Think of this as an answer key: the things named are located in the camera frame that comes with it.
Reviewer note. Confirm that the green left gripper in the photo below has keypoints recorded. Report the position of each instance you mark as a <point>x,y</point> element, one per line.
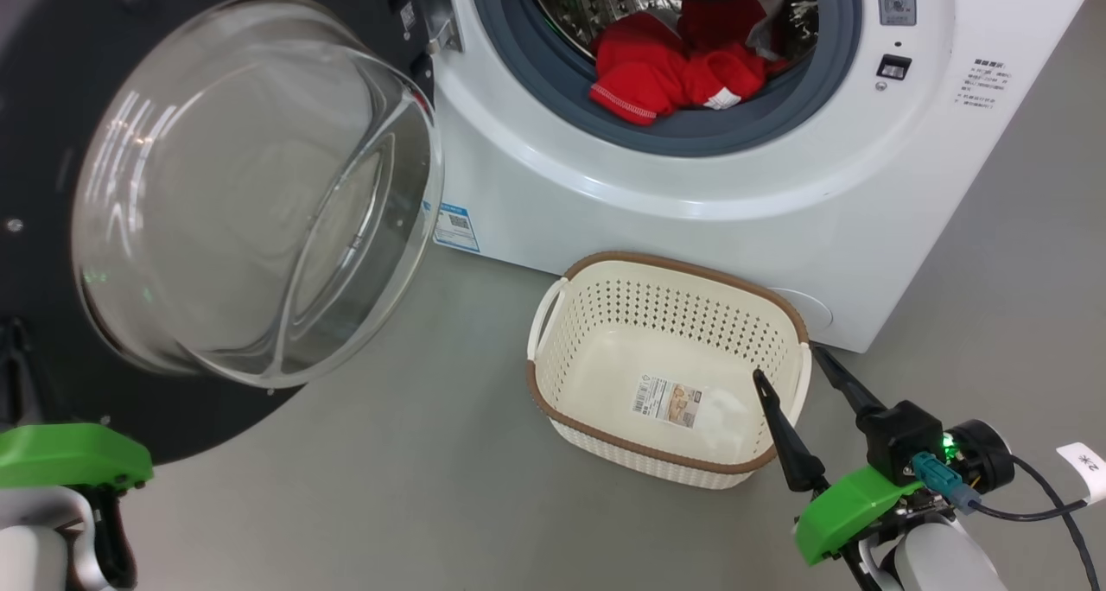
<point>69,457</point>

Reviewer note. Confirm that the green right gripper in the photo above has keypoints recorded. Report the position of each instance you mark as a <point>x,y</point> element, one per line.
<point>847,509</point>

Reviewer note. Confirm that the washing machine glass door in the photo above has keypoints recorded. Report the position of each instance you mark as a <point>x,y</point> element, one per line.
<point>259,185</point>

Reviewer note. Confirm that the red garment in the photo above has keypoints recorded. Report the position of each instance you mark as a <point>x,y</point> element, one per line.
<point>639,73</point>

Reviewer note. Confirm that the product label sticker with barcode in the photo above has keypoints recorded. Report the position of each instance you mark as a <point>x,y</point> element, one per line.
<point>667,401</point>

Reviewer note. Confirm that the cream laundry basket brown rim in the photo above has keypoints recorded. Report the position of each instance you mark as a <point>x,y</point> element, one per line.
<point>605,314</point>

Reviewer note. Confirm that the white front-load washing machine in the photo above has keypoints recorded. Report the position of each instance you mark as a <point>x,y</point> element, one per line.
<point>691,193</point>

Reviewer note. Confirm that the metal door hinge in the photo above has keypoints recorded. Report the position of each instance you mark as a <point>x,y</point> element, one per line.
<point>441,21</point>

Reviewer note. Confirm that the round white filter cover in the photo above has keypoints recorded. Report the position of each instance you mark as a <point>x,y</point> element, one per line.
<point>808,308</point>

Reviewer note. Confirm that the small printed text warning label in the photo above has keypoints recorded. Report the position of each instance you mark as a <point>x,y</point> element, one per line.
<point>983,83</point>

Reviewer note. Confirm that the blue energy label sticker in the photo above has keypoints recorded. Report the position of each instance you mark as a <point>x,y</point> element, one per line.
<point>455,226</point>

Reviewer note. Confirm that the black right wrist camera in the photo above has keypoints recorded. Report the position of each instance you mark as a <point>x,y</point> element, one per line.
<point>899,435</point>

